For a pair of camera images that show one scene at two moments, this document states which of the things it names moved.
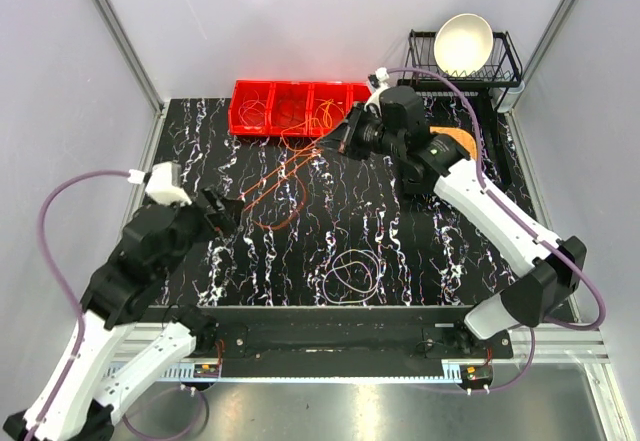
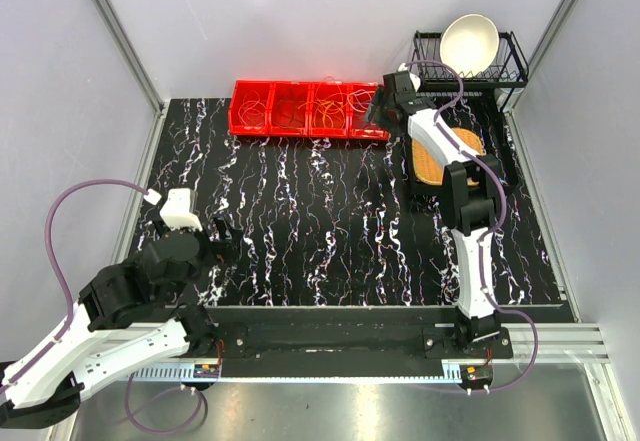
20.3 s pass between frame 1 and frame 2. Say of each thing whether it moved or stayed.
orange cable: moved
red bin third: stayed
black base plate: stayed
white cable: moved
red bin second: stayed
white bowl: stayed
